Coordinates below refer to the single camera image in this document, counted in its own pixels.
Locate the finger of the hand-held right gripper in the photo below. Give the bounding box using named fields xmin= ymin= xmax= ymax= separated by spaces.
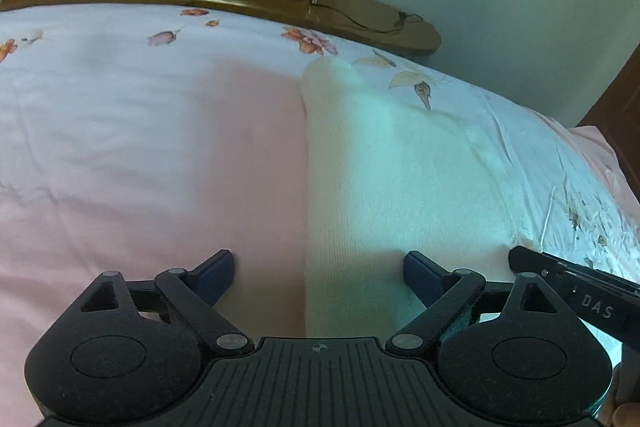
xmin=508 ymin=245 xmax=568 ymax=280

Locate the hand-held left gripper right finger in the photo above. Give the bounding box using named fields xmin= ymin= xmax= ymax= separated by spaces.
xmin=385 ymin=250 xmax=581 ymax=357

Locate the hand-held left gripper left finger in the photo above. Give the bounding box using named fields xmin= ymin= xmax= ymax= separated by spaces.
xmin=65 ymin=249 xmax=254 ymax=357

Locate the white small knit garment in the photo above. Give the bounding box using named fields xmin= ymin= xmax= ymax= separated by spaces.
xmin=300 ymin=57 xmax=533 ymax=339

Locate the person's right hand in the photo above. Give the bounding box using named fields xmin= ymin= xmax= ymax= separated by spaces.
xmin=602 ymin=352 xmax=640 ymax=427

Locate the pink white floral bedsheet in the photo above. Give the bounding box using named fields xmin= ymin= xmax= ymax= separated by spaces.
xmin=0 ymin=2 xmax=640 ymax=427

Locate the black cable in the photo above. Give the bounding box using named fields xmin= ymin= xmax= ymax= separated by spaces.
xmin=291 ymin=0 xmax=427 ymax=34

